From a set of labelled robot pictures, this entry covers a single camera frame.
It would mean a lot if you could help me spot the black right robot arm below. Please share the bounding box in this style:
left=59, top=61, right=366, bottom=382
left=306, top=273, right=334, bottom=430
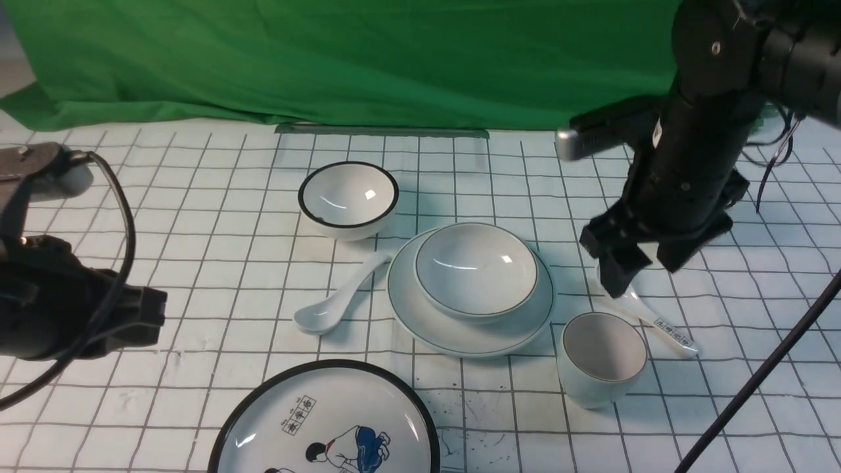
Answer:
left=570, top=1, right=840, bottom=298

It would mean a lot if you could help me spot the illustrated black-rimmed plate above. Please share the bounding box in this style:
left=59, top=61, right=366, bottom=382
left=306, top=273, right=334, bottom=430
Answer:
left=207, top=359, right=442, bottom=472

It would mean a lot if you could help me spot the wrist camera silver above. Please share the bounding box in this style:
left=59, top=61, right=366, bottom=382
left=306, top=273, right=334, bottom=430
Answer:
left=555, top=94, right=664, bottom=162

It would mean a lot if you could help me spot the white cup thin rim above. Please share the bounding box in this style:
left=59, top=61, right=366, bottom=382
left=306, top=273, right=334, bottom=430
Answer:
left=557, top=312, right=648, bottom=409

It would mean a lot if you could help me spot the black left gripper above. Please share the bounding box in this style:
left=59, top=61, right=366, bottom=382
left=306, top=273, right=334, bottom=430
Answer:
left=1, top=235, right=168, bottom=361

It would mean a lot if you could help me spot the grey metal strip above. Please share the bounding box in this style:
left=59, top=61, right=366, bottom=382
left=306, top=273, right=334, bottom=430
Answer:
left=275, top=122, right=489, bottom=139

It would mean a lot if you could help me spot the white round plate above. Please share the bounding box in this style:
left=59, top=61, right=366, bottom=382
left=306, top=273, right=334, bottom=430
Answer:
left=387, top=229, right=555, bottom=357

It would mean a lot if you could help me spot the black-rimmed white bowl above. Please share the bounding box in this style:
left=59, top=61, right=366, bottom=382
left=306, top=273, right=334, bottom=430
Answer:
left=298, top=161, right=400, bottom=240

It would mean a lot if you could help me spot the white ceramic spoon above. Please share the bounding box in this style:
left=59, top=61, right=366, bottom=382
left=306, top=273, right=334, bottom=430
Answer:
left=292, top=251, right=393, bottom=336

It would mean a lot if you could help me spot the white grid tablecloth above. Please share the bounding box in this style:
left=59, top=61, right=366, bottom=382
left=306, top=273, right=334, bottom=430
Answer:
left=1, top=122, right=839, bottom=472

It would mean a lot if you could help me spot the black cable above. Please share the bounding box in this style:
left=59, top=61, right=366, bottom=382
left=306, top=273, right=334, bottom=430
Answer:
left=673, top=269, right=841, bottom=473
left=0, top=151, right=137, bottom=411

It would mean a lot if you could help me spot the white spoon with print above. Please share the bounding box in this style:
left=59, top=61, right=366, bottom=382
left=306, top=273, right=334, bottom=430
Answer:
left=594, top=262, right=702, bottom=359

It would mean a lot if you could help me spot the black cable left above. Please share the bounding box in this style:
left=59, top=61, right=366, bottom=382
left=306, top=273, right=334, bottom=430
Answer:
left=0, top=151, right=137, bottom=411

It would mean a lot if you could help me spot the green backdrop cloth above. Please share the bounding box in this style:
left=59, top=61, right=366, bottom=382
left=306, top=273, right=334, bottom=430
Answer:
left=2, top=1, right=679, bottom=131

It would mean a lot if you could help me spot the black cable right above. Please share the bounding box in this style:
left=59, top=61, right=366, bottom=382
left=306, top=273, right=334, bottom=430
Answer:
left=673, top=269, right=841, bottom=473

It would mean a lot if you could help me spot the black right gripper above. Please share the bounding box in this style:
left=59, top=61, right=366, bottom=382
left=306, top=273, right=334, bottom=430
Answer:
left=580, top=158, right=749, bottom=299

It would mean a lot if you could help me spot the white shallow bowl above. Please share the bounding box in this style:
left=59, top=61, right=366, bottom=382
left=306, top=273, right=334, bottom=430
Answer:
left=413, top=222, right=542, bottom=324

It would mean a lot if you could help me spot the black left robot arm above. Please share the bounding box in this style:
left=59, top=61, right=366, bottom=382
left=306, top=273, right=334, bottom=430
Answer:
left=1, top=143, right=118, bottom=361

